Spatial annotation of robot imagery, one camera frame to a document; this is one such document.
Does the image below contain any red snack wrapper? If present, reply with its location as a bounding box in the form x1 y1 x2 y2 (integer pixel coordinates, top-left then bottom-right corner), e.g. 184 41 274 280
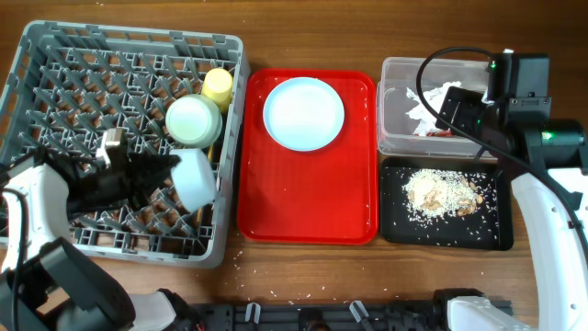
426 131 453 137

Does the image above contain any white bowl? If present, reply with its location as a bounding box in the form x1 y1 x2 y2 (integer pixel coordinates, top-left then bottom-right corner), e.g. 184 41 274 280
170 149 216 212

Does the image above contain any white napkin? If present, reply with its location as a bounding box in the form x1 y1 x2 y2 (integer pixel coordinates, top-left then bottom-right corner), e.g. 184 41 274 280
406 81 462 136

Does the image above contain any wooden chopstick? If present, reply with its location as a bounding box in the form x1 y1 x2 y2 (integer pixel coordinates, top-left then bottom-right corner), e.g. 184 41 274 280
197 145 214 225

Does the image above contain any green saucer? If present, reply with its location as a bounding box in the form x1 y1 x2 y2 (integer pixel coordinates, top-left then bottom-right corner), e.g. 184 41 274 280
165 94 223 149

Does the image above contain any food scraps and rice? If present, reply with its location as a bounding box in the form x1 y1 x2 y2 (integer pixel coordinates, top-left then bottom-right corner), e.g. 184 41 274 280
391 167 500 246

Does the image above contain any yellow cup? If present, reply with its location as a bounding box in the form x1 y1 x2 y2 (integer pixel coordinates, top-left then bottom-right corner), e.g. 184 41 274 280
200 68 233 113

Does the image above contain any light blue plate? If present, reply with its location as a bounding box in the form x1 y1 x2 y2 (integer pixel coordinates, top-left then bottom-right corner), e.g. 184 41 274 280
262 77 345 152

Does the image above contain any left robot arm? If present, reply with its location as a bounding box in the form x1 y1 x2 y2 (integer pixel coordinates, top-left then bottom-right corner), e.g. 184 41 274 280
1 148 198 330

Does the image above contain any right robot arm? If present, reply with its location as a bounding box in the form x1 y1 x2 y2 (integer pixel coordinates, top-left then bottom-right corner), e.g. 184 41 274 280
431 51 587 330

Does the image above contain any grey dishwasher rack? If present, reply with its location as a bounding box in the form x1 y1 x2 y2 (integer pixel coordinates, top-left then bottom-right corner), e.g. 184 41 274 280
1 20 251 268

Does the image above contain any black plastic tray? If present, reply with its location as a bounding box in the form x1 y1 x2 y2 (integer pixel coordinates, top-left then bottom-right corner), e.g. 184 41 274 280
379 156 514 251

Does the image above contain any red plastic tray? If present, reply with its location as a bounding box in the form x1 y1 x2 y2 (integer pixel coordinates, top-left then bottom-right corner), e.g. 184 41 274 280
236 68 379 245

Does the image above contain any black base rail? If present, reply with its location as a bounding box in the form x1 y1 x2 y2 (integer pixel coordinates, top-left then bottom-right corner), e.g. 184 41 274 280
193 300 448 331

